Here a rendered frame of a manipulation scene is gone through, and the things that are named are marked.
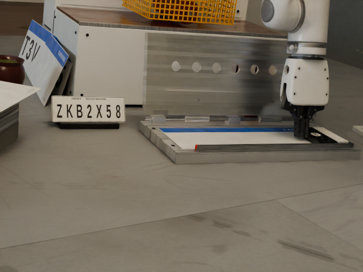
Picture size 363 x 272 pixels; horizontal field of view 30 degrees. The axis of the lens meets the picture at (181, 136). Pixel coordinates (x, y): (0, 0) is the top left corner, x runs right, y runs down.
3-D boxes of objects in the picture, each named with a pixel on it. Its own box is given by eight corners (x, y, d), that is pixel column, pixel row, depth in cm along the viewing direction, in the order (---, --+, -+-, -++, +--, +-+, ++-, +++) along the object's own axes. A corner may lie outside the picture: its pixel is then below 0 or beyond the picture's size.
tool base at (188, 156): (175, 164, 129) (178, 146, 128) (138, 129, 147) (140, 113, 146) (360, 159, 148) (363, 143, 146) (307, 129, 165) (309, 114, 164)
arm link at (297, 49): (300, 41, 140) (299, 56, 140) (335, 43, 144) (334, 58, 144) (278, 41, 148) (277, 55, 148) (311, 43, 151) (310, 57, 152)
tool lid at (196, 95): (147, 32, 142) (144, 32, 143) (145, 122, 143) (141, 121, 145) (320, 42, 160) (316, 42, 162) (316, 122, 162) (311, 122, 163)
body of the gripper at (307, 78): (296, 52, 141) (293, 106, 142) (336, 54, 145) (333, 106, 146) (276, 51, 147) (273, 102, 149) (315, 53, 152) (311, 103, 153)
